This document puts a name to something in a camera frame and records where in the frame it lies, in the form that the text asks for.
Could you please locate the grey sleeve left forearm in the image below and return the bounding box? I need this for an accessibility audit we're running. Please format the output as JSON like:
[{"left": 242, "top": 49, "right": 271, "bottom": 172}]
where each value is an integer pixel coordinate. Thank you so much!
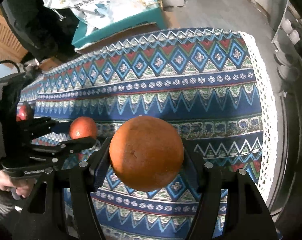
[{"left": 0, "top": 190, "right": 17, "bottom": 221}]

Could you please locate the grey shoe rack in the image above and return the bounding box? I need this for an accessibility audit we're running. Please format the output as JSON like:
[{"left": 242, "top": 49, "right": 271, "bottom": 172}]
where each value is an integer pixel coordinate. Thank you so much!
[{"left": 272, "top": 1, "right": 302, "bottom": 84}]

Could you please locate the large orange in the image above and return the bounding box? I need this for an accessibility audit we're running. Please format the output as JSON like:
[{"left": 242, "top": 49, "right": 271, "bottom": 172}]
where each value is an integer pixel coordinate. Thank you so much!
[{"left": 109, "top": 116, "right": 184, "bottom": 191}]

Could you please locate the person's left hand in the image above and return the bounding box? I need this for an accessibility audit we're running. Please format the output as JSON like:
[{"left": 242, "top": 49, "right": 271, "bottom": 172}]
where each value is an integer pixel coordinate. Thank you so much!
[{"left": 0, "top": 171, "right": 36, "bottom": 198}]

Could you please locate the white printed rice bag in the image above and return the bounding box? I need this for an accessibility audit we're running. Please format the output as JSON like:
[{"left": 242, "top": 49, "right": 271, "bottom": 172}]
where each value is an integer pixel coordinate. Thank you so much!
[{"left": 43, "top": 0, "right": 160, "bottom": 29}]

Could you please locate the teal cardboard box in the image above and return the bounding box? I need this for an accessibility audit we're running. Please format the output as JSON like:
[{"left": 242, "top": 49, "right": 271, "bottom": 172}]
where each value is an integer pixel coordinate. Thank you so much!
[{"left": 72, "top": 0, "right": 167, "bottom": 53}]

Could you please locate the red apple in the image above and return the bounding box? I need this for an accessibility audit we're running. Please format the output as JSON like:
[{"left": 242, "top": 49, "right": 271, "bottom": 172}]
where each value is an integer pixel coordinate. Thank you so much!
[{"left": 16, "top": 102, "right": 33, "bottom": 121}]

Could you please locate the small orange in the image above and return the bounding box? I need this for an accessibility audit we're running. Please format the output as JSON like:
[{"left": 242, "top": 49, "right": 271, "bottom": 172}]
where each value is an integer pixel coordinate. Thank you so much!
[{"left": 69, "top": 116, "right": 98, "bottom": 140}]

